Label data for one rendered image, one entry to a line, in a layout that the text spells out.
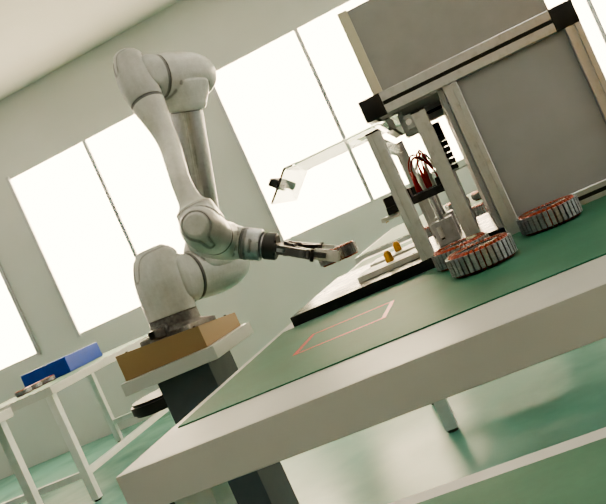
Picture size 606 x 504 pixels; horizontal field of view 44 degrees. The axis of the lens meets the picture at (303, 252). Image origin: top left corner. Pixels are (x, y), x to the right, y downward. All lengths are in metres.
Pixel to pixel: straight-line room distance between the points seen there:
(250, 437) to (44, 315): 6.86
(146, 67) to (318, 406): 1.61
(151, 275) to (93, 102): 5.10
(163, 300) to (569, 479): 1.95
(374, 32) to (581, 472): 1.37
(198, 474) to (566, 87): 1.03
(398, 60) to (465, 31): 0.15
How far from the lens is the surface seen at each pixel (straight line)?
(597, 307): 0.79
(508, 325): 0.78
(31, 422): 8.02
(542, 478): 0.40
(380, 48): 1.67
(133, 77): 2.26
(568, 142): 1.55
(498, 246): 1.20
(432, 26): 1.67
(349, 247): 1.98
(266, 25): 6.80
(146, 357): 2.26
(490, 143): 1.54
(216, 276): 2.37
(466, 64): 1.54
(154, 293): 2.27
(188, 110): 2.35
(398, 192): 1.55
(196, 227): 1.87
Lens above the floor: 0.90
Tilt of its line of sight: 1 degrees down
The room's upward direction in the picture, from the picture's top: 24 degrees counter-clockwise
